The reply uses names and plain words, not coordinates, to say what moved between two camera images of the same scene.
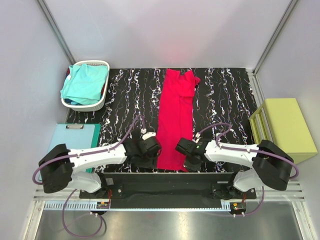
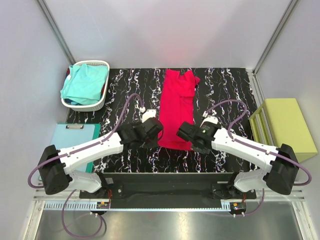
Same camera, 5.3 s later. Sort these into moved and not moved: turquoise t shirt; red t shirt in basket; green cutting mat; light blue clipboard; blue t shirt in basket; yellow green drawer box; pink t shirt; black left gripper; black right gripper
Moved: black right gripper; pink t shirt; black left gripper
Not moved: yellow green drawer box; green cutting mat; blue t shirt in basket; turquoise t shirt; light blue clipboard; red t shirt in basket
